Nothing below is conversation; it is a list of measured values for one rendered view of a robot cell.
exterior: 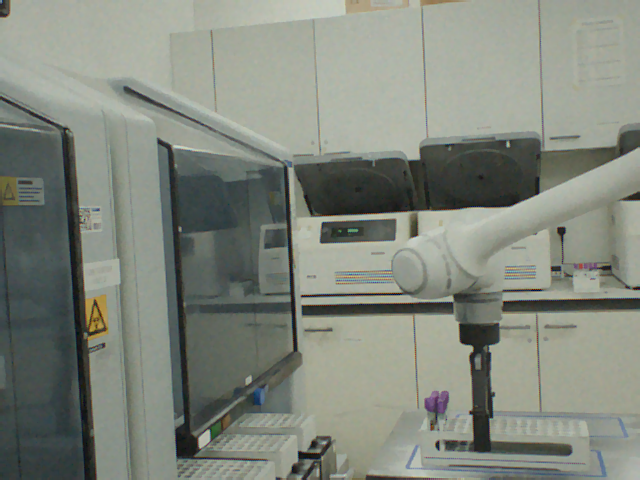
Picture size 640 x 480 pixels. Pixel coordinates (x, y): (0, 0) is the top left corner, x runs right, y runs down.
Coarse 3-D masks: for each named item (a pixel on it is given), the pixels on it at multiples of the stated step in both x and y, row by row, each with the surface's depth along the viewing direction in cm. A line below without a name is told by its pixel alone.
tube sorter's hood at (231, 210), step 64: (192, 128) 149; (192, 192) 116; (256, 192) 146; (192, 256) 115; (256, 256) 144; (192, 320) 114; (256, 320) 143; (192, 384) 113; (256, 384) 139; (192, 448) 111
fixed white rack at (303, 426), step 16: (256, 416) 168; (272, 416) 167; (288, 416) 166; (304, 416) 167; (224, 432) 161; (240, 432) 160; (256, 432) 160; (272, 432) 159; (288, 432) 158; (304, 432) 158; (304, 448) 158
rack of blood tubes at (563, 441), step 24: (432, 432) 144; (456, 432) 143; (504, 432) 142; (528, 432) 141; (552, 432) 140; (576, 432) 141; (432, 456) 144; (456, 456) 143; (480, 456) 142; (504, 456) 141; (528, 456) 140; (552, 456) 139; (576, 456) 138
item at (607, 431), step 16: (400, 416) 178; (416, 416) 178; (464, 416) 176; (496, 416) 175; (512, 416) 174; (528, 416) 173; (544, 416) 173; (560, 416) 172; (576, 416) 172; (592, 416) 171; (608, 416) 171; (624, 416) 170; (400, 432) 166; (416, 432) 165; (592, 432) 160; (608, 432) 159; (624, 432) 159; (384, 448) 156; (400, 448) 155; (416, 448) 155; (592, 448) 150; (608, 448) 149; (624, 448) 149; (384, 464) 146; (400, 464) 146; (416, 464) 145; (592, 464) 141; (608, 464) 141; (624, 464) 140
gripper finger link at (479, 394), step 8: (472, 360) 140; (472, 368) 140; (472, 376) 139; (480, 376) 139; (472, 384) 139; (480, 384) 139; (472, 392) 139; (480, 392) 138; (472, 400) 139; (480, 400) 138; (472, 408) 138
